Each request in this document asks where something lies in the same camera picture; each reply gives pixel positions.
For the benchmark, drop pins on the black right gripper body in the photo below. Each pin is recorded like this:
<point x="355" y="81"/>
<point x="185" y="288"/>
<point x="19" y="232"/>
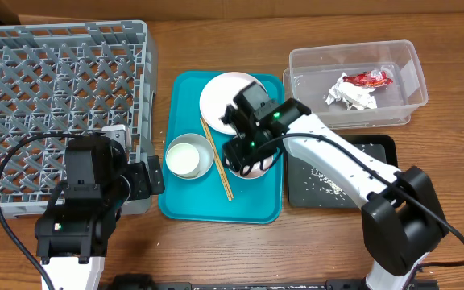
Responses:
<point x="237" y="157"/>

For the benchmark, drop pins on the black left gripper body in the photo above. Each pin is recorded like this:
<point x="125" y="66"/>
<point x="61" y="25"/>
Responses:
<point x="134" y="184"/>

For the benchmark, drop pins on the white round plate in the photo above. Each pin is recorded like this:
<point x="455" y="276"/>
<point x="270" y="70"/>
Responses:
<point x="218" y="93"/>

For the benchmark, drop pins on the pink bowl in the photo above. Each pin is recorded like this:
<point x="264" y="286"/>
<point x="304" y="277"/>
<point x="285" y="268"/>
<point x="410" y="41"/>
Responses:
<point x="258" y="170"/>

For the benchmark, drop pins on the grey-white bowl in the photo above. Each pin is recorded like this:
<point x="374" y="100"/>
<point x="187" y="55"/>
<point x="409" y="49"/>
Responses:
<point x="204" y="148"/>

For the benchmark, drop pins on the pile of rice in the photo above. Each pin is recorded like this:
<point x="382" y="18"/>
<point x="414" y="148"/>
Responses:
<point x="329" y="188"/>

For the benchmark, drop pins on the white napkin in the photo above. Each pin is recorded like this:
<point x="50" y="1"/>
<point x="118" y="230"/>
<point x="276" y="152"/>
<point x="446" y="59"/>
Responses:
<point x="353" y="96"/>

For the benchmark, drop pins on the red snack wrapper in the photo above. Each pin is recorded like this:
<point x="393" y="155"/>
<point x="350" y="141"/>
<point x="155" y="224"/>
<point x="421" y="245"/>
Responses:
<point x="371" y="79"/>

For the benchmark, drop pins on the small white cup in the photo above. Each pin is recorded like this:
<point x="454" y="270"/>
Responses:
<point x="183" y="160"/>

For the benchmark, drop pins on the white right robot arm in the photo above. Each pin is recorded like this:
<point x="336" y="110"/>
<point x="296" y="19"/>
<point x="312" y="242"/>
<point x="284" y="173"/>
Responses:
<point x="402" y="218"/>

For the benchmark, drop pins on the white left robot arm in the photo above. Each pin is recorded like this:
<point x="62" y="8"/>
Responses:
<point x="74" y="231"/>

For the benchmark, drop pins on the black waste tray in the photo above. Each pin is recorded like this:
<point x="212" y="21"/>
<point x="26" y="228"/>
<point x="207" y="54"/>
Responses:
<point x="300" y="191"/>

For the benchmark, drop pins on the clear plastic waste bin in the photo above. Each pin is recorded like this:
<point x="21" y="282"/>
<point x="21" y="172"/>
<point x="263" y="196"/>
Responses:
<point x="313" y="71"/>

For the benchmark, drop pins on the grey dishwasher rack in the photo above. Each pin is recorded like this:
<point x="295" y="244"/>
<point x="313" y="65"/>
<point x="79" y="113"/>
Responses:
<point x="71" y="78"/>

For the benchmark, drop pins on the teal serving tray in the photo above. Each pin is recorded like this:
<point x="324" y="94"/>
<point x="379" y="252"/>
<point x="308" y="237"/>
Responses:
<point x="257" y="201"/>

